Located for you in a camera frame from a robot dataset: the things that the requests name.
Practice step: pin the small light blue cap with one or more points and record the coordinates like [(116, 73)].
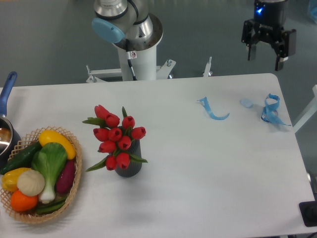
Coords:
[(246, 103)]

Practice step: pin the green bok choy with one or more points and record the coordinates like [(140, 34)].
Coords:
[(49, 162)]

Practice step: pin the purple sweet potato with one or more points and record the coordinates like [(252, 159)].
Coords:
[(66, 178)]

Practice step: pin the blue handled saucepan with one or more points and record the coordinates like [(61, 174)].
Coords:
[(9, 137)]

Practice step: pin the orange fruit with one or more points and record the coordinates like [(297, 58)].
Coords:
[(21, 202)]

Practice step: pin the tangled blue ribbon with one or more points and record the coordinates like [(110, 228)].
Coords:
[(270, 113)]

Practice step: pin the black device at edge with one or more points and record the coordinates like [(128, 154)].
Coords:
[(309, 213)]

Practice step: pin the dark green cucumber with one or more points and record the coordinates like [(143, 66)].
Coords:
[(22, 159)]

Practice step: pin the woven wicker basket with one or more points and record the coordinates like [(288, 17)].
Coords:
[(30, 217)]

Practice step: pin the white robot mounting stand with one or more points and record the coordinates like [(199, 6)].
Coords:
[(135, 65)]

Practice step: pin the cream garlic bulb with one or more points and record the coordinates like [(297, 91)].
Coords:
[(31, 183)]

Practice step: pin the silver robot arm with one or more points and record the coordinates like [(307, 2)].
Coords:
[(127, 24)]

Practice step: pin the white frame bar right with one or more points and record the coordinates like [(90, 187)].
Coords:
[(306, 113)]

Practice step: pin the green bean pod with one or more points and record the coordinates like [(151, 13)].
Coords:
[(50, 207)]

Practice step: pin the red tulip bouquet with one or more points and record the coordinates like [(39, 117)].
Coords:
[(112, 130)]

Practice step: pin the dark grey ribbed vase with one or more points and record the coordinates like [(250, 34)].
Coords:
[(134, 167)]

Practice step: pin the curved blue ribbon strip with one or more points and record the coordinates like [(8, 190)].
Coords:
[(204, 102)]

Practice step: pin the yellow bell pepper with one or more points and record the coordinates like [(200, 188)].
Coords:
[(9, 179)]

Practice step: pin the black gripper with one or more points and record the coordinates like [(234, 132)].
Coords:
[(267, 25)]

